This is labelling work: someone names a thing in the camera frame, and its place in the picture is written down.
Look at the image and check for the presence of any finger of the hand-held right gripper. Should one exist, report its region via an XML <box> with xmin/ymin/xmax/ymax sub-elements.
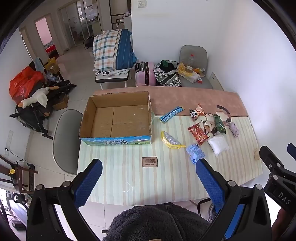
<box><xmin>287</xmin><ymin>143</ymin><xmax>296</xmax><ymax>161</ymax></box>
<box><xmin>259</xmin><ymin>146</ymin><xmax>285</xmax><ymax>177</ymax></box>

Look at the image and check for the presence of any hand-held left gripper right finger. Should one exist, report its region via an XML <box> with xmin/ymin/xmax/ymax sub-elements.
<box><xmin>195</xmin><ymin>159</ymin><xmax>272</xmax><ymax>241</ymax></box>

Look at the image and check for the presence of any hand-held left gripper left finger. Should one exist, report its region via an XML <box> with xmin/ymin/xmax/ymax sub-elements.
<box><xmin>26</xmin><ymin>159</ymin><xmax>103</xmax><ymax>241</ymax></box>

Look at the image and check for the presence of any blue and white packet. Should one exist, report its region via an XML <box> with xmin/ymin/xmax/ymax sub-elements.
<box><xmin>186</xmin><ymin>143</ymin><xmax>206</xmax><ymax>164</ymax></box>

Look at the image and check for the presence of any white soft packet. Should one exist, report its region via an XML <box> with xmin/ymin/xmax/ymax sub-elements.
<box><xmin>207</xmin><ymin>134</ymin><xmax>230</xmax><ymax>157</ymax></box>

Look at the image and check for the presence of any purple cloth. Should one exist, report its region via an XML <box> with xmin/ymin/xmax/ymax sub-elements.
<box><xmin>225</xmin><ymin>120</ymin><xmax>240</xmax><ymax>138</ymax></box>

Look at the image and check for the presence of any red snack packet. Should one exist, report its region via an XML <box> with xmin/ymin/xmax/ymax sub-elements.
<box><xmin>188</xmin><ymin>123</ymin><xmax>209</xmax><ymax>146</ymax></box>

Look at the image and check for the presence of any silver and yellow packet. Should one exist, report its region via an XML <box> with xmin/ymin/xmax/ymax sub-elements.
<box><xmin>161</xmin><ymin>130</ymin><xmax>186</xmax><ymax>150</ymax></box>

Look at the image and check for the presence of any green packet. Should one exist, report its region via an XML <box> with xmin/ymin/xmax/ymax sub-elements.
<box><xmin>213</xmin><ymin>114</ymin><xmax>226</xmax><ymax>134</ymax></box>

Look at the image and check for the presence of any panda print snack packet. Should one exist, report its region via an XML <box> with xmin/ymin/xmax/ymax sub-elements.
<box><xmin>189</xmin><ymin>104</ymin><xmax>206</xmax><ymax>122</ymax></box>

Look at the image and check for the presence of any long blue packet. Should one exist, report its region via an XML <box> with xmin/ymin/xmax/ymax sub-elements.
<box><xmin>159</xmin><ymin>106</ymin><xmax>184</xmax><ymax>123</ymax></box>

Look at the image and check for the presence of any grey round chair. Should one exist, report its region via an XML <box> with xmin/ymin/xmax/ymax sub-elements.
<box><xmin>53</xmin><ymin>109</ymin><xmax>84</xmax><ymax>175</ymax></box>

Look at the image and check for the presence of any striped pink cat print mat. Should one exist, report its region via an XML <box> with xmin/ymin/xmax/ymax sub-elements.
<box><xmin>77</xmin><ymin>89</ymin><xmax>264</xmax><ymax>207</ymax></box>

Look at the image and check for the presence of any dark fluffy garment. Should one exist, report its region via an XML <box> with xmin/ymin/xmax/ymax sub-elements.
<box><xmin>103</xmin><ymin>204</ymin><xmax>211</xmax><ymax>241</ymax></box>

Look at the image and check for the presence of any wooden chair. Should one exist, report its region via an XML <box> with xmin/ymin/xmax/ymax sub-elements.
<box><xmin>0</xmin><ymin>154</ymin><xmax>38</xmax><ymax>195</ymax></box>

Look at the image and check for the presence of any brown cardboard box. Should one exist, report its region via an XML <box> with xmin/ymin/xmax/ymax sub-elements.
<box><xmin>53</xmin><ymin>94</ymin><xmax>69</xmax><ymax>110</ymax></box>

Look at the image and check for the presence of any black folded rack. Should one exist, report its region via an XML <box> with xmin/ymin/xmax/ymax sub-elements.
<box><xmin>9</xmin><ymin>80</ymin><xmax>77</xmax><ymax>139</ymax></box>

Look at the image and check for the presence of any white board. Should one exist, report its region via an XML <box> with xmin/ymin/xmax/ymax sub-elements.
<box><xmin>209</xmin><ymin>72</ymin><xmax>224</xmax><ymax>91</ymax></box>

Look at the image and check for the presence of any white goose plush toy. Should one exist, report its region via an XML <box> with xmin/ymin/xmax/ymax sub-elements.
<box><xmin>18</xmin><ymin>86</ymin><xmax>59</xmax><ymax>109</ymax></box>

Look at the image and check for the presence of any white box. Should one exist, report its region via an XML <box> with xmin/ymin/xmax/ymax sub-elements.
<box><xmin>183</xmin><ymin>71</ymin><xmax>200</xmax><ymax>82</ymax></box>

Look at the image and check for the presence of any black and white patterned bag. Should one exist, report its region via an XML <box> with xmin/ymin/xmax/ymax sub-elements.
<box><xmin>153</xmin><ymin>60</ymin><xmax>182</xmax><ymax>87</ymax></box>

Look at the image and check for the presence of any yellow plastic bag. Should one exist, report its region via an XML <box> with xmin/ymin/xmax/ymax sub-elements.
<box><xmin>177</xmin><ymin>62</ymin><xmax>193</xmax><ymax>76</ymax></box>

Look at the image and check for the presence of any orange plastic bag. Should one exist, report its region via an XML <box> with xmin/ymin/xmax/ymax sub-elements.
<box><xmin>9</xmin><ymin>66</ymin><xmax>45</xmax><ymax>105</ymax></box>

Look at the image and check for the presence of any pink suitcase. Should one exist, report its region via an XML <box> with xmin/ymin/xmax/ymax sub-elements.
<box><xmin>135</xmin><ymin>61</ymin><xmax>156</xmax><ymax>87</ymax></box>

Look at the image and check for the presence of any yellow cardboard box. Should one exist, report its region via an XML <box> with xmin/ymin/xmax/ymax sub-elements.
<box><xmin>44</xmin><ymin>57</ymin><xmax>60</xmax><ymax>72</ymax></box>

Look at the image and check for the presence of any grey cushioned chair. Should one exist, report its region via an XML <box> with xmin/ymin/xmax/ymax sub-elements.
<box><xmin>179</xmin><ymin>45</ymin><xmax>214</xmax><ymax>90</ymax></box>

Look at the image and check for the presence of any plaid quilt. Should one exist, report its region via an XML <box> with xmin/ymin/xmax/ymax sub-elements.
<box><xmin>92</xmin><ymin>29</ymin><xmax>137</xmax><ymax>71</ymax></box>

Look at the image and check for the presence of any glass sliding door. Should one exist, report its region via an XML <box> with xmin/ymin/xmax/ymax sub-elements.
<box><xmin>58</xmin><ymin>0</ymin><xmax>102</xmax><ymax>50</ymax></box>

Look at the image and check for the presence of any wall socket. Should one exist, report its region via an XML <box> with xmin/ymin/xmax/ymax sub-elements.
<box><xmin>6</xmin><ymin>130</ymin><xmax>13</xmax><ymax>151</ymax></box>

